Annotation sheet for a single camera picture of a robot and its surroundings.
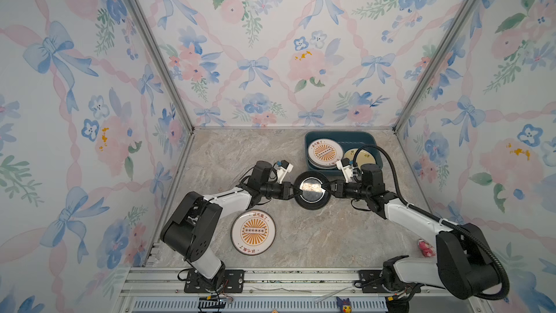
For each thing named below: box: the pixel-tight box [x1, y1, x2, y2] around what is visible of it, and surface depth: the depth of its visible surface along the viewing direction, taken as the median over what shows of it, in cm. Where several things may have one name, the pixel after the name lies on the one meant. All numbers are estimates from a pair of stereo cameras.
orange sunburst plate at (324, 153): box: [307, 138, 344, 170], surface depth 109 cm
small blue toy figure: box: [335, 296, 352, 313], surface depth 69 cm
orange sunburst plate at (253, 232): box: [230, 209, 277, 256], surface depth 86 cm
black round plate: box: [293, 170, 331, 211], surface depth 84 cm
